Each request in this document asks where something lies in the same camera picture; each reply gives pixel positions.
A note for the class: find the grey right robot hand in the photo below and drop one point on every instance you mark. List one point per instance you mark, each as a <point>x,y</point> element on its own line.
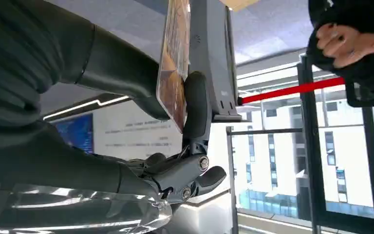
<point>61,161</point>

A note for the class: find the clear plastic sheet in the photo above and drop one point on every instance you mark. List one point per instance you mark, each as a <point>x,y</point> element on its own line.
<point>77,213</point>

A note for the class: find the ceiling light strip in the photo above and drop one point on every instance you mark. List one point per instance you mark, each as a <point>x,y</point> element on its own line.
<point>87,105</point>

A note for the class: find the person's hand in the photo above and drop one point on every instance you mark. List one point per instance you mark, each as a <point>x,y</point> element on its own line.
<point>345,45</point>

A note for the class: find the white wall sign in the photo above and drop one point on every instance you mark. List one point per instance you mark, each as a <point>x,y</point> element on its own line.
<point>135,132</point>

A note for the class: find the black metal window frame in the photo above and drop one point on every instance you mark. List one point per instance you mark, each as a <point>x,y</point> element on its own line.
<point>309,145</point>

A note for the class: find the blue wall screen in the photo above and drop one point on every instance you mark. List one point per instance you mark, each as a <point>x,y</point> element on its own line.
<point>75,134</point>

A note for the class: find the person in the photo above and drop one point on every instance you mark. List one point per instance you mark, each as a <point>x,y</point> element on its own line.
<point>367,13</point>

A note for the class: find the red barrier tape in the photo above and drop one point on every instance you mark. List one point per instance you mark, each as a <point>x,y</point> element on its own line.
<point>287,90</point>

